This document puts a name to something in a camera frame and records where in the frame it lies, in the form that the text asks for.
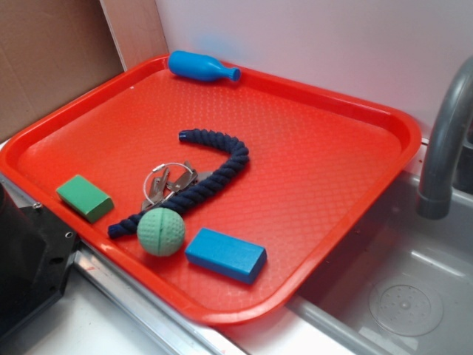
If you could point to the red plastic tray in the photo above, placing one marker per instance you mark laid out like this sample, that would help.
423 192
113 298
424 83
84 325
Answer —
318 161

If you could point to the blue plastic bottle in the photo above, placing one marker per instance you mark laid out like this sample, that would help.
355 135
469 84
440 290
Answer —
201 67

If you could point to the green rectangular block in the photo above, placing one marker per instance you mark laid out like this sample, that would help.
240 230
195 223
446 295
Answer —
85 198

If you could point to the grey sink basin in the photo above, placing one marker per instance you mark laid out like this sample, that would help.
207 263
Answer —
396 284

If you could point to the blue rectangular block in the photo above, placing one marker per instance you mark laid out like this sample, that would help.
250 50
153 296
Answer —
226 255

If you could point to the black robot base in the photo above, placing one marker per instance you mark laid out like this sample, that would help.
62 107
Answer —
37 251

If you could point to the grey faucet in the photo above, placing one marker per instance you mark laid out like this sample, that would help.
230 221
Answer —
448 161

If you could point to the brown cardboard panel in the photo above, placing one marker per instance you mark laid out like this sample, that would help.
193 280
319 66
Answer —
54 51

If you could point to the green dimpled ball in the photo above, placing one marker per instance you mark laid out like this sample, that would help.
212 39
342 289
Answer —
161 232

